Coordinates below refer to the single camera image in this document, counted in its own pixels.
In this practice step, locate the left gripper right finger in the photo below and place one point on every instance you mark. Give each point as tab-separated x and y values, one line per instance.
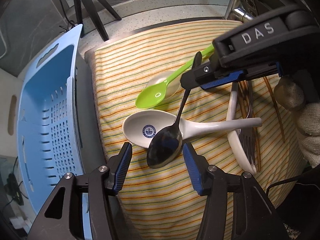
254	216

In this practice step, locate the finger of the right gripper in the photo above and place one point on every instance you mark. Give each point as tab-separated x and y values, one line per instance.
234	76

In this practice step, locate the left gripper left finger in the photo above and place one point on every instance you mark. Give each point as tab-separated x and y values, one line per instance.
61	215

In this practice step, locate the white ceramic soup spoon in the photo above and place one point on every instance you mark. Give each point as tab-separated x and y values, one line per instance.
232	136

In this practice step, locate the metal fork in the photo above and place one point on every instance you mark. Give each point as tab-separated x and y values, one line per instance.
246	135

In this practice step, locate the white ceramic logo spoon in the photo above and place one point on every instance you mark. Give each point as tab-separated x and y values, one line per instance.
139	128

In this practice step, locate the clear plastic spoon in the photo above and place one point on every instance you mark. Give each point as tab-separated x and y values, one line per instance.
172	88

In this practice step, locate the dark metal spoon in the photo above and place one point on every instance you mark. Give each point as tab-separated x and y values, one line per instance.
167	143

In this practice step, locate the green plastic spoon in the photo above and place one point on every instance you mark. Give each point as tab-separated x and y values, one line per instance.
154	94

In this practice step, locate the chrome kitchen faucet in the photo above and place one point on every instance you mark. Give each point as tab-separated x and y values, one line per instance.
236	12

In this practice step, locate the gloved right hand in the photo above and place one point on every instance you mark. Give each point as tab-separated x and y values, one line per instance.
305	117

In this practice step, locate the striped yellow cloth mat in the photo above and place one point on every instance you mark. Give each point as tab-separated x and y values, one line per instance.
161	203

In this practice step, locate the blue plastic drain basket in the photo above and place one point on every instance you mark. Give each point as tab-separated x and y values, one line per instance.
46	127

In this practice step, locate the white cutting board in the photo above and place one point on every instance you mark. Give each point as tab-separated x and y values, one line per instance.
10	95

